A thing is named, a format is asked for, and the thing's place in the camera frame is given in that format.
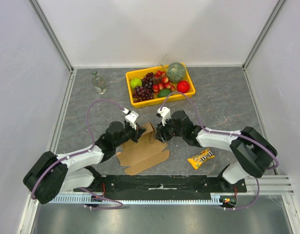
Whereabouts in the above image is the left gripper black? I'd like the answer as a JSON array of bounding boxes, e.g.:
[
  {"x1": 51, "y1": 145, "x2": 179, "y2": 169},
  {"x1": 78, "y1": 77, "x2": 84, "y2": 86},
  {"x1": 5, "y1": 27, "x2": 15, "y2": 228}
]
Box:
[{"x1": 114, "y1": 121, "x2": 146, "y2": 148}]

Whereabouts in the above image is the brown cardboard box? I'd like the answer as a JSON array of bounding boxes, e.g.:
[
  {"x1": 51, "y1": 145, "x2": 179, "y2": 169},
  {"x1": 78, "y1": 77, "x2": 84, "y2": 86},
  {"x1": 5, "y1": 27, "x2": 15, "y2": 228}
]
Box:
[{"x1": 117, "y1": 122, "x2": 170, "y2": 176}]

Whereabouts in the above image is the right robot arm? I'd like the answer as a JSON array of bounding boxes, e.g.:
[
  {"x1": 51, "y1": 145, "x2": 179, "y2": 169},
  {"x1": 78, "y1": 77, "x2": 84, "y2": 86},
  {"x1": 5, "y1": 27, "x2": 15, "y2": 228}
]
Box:
[{"x1": 154, "y1": 107, "x2": 278, "y2": 192}]

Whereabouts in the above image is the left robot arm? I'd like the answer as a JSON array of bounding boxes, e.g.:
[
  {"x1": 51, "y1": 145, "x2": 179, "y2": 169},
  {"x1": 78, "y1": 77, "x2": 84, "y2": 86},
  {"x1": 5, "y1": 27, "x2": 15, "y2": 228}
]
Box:
[{"x1": 23, "y1": 121, "x2": 146, "y2": 204}]

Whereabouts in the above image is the green lime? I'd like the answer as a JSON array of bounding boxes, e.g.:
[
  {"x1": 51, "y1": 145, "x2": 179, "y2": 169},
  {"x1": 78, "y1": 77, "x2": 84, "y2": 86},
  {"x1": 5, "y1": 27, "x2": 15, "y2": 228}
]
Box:
[{"x1": 157, "y1": 89, "x2": 172, "y2": 98}]

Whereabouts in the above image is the dark purple grape bunch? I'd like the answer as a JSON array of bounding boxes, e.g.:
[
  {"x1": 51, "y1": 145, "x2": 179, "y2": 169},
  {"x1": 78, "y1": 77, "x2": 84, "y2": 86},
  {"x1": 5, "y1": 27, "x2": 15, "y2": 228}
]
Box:
[{"x1": 132, "y1": 72, "x2": 154, "y2": 103}]

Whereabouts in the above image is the yellow candy bag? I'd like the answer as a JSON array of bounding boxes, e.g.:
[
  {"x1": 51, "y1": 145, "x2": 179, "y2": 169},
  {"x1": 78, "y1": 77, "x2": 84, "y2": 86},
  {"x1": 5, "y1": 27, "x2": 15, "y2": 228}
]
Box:
[{"x1": 187, "y1": 148, "x2": 215, "y2": 170}]

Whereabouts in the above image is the red apple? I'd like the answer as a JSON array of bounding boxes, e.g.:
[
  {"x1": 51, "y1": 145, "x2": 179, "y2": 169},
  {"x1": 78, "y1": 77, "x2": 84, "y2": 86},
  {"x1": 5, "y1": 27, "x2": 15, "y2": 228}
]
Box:
[{"x1": 176, "y1": 80, "x2": 190, "y2": 93}]

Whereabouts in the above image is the green apple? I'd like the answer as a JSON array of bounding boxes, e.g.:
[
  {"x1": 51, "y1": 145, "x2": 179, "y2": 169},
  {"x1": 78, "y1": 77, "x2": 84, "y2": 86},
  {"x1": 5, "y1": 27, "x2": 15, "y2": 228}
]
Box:
[{"x1": 130, "y1": 78, "x2": 142, "y2": 89}]

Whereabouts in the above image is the red strawberry cluster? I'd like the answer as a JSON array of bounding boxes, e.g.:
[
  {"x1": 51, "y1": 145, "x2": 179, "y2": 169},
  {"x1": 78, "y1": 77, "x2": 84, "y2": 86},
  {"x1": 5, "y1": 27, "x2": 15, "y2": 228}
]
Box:
[{"x1": 152, "y1": 70, "x2": 175, "y2": 95}]

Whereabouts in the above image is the yellow plastic tray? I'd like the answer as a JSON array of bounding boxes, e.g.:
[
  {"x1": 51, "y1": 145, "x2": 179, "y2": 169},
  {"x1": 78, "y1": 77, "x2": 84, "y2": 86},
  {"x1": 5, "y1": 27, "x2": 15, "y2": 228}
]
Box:
[{"x1": 126, "y1": 63, "x2": 196, "y2": 108}]

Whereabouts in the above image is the green netted melon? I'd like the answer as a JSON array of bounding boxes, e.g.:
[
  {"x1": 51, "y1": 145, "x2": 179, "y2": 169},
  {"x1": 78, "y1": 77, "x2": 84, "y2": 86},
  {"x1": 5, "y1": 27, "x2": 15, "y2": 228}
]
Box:
[{"x1": 167, "y1": 62, "x2": 186, "y2": 83}]

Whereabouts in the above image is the clear glass bottle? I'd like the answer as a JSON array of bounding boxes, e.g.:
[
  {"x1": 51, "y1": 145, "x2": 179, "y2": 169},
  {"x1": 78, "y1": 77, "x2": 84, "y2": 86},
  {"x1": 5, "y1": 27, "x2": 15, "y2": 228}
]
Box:
[{"x1": 92, "y1": 70, "x2": 107, "y2": 95}]

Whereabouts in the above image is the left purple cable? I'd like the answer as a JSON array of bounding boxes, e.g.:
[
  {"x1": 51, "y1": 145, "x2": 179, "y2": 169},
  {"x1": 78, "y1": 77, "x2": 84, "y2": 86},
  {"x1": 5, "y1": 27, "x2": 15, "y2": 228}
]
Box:
[{"x1": 30, "y1": 99, "x2": 125, "y2": 210}]

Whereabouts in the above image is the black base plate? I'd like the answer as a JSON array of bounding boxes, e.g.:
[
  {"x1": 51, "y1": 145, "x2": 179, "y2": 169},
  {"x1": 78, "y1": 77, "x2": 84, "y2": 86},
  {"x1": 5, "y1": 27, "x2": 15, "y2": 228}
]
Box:
[{"x1": 88, "y1": 175, "x2": 247, "y2": 193}]

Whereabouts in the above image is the grey slotted cable duct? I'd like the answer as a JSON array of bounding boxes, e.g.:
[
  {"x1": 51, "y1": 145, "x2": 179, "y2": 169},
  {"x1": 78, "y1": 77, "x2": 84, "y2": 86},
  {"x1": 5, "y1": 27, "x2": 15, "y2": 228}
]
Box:
[{"x1": 49, "y1": 193, "x2": 223, "y2": 205}]

